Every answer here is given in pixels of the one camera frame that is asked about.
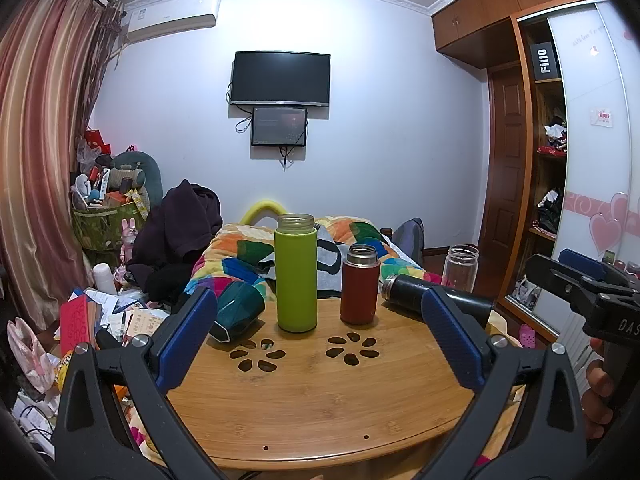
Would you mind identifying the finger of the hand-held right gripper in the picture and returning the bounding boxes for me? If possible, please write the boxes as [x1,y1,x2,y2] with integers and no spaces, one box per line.
[559,249,619,284]
[525,254,608,319]

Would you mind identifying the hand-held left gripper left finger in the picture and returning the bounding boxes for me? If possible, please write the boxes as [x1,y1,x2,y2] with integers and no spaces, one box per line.
[52,287,241,480]

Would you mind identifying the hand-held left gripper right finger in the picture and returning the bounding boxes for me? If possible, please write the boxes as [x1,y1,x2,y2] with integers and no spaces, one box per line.
[420,285,588,480]

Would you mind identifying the dark green faceted cup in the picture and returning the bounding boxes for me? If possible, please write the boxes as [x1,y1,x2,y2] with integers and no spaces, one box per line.
[207,280,267,344]

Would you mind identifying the clear glass cup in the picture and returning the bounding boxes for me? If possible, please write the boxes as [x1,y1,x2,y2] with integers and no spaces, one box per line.
[441,245,480,294]

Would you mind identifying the black cup with steel rim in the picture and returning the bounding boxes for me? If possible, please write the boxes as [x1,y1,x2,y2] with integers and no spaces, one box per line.
[381,274,496,330]

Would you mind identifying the red cup with steel rim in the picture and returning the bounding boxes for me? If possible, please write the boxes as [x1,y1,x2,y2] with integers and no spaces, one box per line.
[340,244,381,325]

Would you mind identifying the tall green cup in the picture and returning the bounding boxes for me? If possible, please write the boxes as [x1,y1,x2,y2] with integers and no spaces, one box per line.
[274,213,319,334]

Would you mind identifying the person's right hand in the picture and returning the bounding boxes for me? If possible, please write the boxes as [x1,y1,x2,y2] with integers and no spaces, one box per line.
[582,337,619,442]

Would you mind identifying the white radiator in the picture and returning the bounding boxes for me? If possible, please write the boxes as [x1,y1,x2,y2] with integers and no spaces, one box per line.
[557,310,604,377]

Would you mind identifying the black folded clothes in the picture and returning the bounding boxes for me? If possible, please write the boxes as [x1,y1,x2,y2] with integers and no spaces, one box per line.
[535,189,564,234]

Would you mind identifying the colourful patchwork quilt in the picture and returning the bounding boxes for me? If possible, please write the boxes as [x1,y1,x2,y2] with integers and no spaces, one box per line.
[184,216,444,307]

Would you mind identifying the white sliding wardrobe door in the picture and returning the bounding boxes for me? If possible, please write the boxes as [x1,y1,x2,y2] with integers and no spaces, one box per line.
[547,2,640,272]

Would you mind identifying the grey backpack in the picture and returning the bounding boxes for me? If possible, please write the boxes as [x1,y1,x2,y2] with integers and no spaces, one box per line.
[391,217,426,267]

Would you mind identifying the white plastic bottle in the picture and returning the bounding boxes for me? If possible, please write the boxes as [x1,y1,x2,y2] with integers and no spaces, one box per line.
[92,263,119,294]

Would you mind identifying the dark purple clothing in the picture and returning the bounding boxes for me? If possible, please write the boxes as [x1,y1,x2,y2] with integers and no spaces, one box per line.
[125,179,224,304]

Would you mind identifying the red booklet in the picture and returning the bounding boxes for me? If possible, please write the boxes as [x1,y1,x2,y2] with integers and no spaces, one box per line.
[60,295,104,357]

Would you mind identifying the pink rabbit toy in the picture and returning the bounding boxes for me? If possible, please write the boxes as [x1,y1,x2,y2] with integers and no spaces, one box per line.
[120,218,140,262]

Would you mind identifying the red and white folded clothes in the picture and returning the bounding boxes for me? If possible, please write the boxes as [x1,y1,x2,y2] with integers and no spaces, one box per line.
[543,117,569,159]

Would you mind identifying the brown wooden door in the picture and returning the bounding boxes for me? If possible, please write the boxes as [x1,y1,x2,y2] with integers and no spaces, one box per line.
[477,62,532,262]

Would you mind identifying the green fabric storage basket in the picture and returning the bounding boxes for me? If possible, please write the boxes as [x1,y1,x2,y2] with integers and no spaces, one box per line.
[71,202,151,257]

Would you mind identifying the yellow foam tube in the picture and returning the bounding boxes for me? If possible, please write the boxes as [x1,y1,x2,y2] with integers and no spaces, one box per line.
[240,200,289,226]

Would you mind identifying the pink patterned bag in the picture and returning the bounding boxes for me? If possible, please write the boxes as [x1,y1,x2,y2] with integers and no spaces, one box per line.
[7,317,57,394]

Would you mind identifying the grey plush pillow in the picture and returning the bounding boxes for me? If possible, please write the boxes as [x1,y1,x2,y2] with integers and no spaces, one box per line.
[97,151,164,207]

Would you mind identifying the black box with white print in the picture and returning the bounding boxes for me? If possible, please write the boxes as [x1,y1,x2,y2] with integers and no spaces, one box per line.
[530,40,560,83]

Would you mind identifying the red paper bag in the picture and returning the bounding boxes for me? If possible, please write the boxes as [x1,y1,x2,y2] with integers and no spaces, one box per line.
[84,130,112,157]

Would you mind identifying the small black monitor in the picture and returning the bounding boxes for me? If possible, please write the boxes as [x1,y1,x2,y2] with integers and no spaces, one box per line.
[250,106,309,149]

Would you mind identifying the striped pink curtain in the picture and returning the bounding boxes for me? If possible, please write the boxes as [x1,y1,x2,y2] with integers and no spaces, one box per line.
[0,0,126,332]

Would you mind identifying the wooden upper cabinet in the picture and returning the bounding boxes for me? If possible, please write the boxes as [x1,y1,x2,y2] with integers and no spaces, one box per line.
[431,0,607,69]

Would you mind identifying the white air conditioner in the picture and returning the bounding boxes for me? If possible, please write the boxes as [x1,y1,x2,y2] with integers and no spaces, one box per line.
[125,0,222,44]

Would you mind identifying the wall-mounted black television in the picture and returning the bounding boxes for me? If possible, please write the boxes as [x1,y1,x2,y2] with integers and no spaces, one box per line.
[229,51,332,108]

